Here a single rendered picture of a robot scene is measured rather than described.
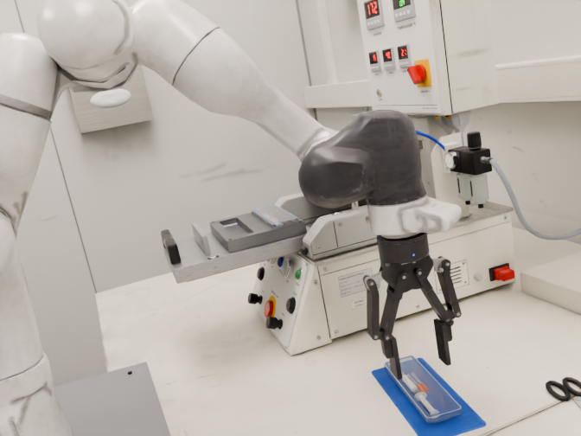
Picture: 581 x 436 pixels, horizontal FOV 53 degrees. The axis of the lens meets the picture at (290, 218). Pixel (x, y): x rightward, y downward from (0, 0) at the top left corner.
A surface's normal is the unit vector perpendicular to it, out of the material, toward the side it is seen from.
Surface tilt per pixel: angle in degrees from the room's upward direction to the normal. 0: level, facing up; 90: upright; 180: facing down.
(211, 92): 120
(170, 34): 77
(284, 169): 90
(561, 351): 0
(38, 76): 97
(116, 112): 90
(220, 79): 106
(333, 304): 90
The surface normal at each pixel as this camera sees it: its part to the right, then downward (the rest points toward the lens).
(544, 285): -0.92, 0.25
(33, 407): 0.91, -0.18
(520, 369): -0.18, -0.95
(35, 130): 0.91, 0.24
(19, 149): 0.79, 0.25
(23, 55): 0.44, -0.07
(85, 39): 0.33, 0.34
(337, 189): -0.14, 0.24
